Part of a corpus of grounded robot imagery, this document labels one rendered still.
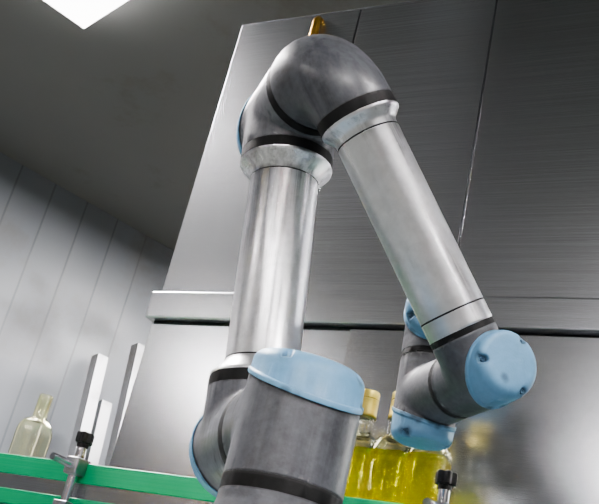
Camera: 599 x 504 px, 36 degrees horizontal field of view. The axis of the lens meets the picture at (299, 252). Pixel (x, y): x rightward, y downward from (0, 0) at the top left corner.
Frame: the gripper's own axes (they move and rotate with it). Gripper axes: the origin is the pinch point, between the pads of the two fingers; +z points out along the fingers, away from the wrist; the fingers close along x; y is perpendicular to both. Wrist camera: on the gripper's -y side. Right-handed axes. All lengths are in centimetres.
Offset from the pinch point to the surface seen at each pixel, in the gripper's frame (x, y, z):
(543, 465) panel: 16.7, 7.8, 7.8
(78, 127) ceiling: -192, -159, 190
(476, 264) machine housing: 1.9, -28.6, 15.1
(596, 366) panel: 23.1, -8.9, 6.0
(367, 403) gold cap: -11.0, 4.4, 1.8
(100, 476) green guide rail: -50, 23, 0
